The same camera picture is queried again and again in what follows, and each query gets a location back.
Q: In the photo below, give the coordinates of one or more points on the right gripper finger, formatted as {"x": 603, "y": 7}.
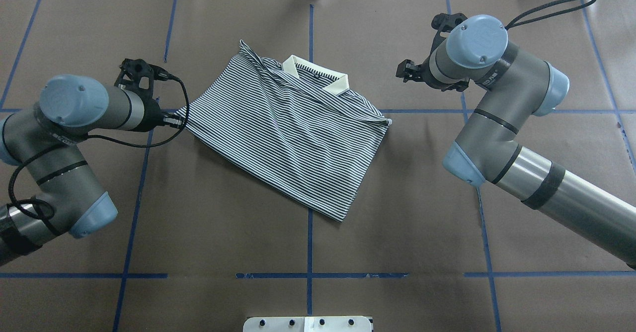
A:
{"x": 404, "y": 73}
{"x": 407, "y": 65}

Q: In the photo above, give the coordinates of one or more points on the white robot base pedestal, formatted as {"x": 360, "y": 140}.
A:
{"x": 309, "y": 324}

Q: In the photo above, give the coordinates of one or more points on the striped polo shirt white collar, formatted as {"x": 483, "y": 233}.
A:
{"x": 294, "y": 125}

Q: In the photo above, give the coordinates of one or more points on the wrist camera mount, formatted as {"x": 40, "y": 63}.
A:
{"x": 139, "y": 76}
{"x": 445, "y": 23}

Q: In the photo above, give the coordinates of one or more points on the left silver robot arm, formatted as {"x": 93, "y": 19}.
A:
{"x": 52, "y": 190}

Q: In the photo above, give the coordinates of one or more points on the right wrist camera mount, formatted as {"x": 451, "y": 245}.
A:
{"x": 445, "y": 23}

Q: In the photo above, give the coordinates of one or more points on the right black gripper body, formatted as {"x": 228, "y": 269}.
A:
{"x": 423, "y": 72}

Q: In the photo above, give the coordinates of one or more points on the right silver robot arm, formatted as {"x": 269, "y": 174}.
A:
{"x": 517, "y": 85}

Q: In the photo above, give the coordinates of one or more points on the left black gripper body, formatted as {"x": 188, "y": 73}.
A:
{"x": 148, "y": 115}

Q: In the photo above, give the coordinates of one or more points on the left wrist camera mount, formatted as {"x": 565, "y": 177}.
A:
{"x": 139, "y": 76}

